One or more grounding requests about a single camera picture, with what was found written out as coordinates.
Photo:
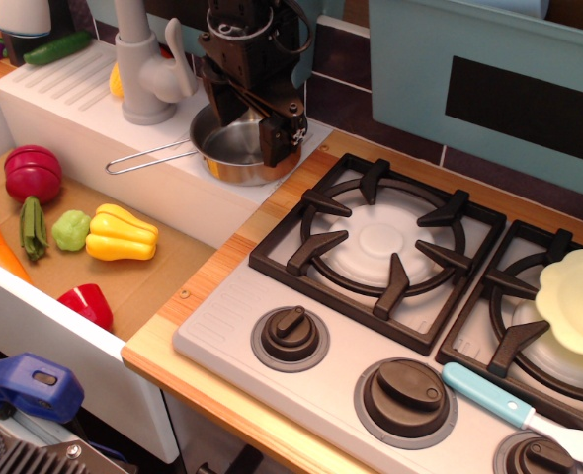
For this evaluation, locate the brown cardboard sheet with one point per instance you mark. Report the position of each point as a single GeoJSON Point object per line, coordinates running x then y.
{"type": "Point", "coordinates": [135, 290]}

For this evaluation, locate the white spatula light blue handle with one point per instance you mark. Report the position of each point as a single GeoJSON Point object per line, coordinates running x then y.
{"type": "Point", "coordinates": [510, 408]}

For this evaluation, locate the white toy sink unit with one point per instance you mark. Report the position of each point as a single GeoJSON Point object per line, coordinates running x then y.
{"type": "Point", "coordinates": [67, 107]}

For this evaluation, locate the dark right stove knob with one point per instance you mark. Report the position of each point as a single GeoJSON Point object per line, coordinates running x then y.
{"type": "Point", "coordinates": [539, 455]}

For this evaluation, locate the dark burner grate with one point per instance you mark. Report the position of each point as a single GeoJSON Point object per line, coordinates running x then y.
{"type": "Point", "coordinates": [500, 335]}
{"type": "Point", "coordinates": [387, 251]}

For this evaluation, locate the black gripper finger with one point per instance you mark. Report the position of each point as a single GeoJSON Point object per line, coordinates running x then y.
{"type": "Point", "coordinates": [278, 140]}
{"type": "Point", "coordinates": [226, 104]}

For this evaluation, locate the dark left stove knob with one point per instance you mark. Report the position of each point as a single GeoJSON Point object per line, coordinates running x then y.
{"type": "Point", "coordinates": [290, 335]}

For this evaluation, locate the small steel pan wire handle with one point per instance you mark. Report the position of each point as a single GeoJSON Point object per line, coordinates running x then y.
{"type": "Point", "coordinates": [230, 154]}

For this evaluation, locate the dark right burner grate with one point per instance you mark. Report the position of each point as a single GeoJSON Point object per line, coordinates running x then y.
{"type": "Point", "coordinates": [500, 335]}

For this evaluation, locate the yellow toy corn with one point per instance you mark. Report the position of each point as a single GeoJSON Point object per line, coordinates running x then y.
{"type": "Point", "coordinates": [115, 83]}

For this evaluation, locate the grey toy faucet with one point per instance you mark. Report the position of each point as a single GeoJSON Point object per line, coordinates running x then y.
{"type": "Point", "coordinates": [152, 84]}

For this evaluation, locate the light green toy lettuce piece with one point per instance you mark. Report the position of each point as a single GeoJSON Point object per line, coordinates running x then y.
{"type": "Point", "coordinates": [71, 229]}

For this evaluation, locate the white black cylinder device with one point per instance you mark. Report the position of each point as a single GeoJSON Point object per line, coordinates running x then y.
{"type": "Point", "coordinates": [25, 19]}

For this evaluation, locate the grey toy stove top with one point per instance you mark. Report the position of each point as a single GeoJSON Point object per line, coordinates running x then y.
{"type": "Point", "coordinates": [323, 392]}

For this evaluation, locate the green toy bean pods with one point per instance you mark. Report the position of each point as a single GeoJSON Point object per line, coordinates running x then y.
{"type": "Point", "coordinates": [33, 233]}

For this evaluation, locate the pale yellow plastic plate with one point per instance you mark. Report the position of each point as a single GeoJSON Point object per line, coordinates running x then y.
{"type": "Point", "coordinates": [559, 300]}

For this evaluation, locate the dark stove knob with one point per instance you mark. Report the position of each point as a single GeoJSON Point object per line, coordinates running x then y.
{"type": "Point", "coordinates": [405, 398]}
{"type": "Point", "coordinates": [290, 335]}
{"type": "Point", "coordinates": [539, 455]}

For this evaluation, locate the purple toy onion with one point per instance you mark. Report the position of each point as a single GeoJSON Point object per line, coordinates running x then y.
{"type": "Point", "coordinates": [32, 171]}

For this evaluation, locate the red toy pepper piece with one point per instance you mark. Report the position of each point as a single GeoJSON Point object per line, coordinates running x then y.
{"type": "Point", "coordinates": [89, 301]}

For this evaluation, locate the blue plastic clamp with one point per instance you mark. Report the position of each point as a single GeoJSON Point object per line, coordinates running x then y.
{"type": "Point", "coordinates": [38, 387]}

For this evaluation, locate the yellow toy bell pepper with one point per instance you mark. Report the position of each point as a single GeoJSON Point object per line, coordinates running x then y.
{"type": "Point", "coordinates": [116, 234]}

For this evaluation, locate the green toy cucumber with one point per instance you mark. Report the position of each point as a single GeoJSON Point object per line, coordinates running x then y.
{"type": "Point", "coordinates": [58, 49]}

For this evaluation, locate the dark left burner grate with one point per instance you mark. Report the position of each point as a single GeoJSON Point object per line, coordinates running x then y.
{"type": "Point", "coordinates": [387, 251]}

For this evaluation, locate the dark middle stove knob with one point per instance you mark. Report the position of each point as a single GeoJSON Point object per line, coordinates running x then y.
{"type": "Point", "coordinates": [405, 398]}

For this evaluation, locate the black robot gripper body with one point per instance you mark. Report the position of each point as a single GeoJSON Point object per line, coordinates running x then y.
{"type": "Point", "coordinates": [258, 44]}

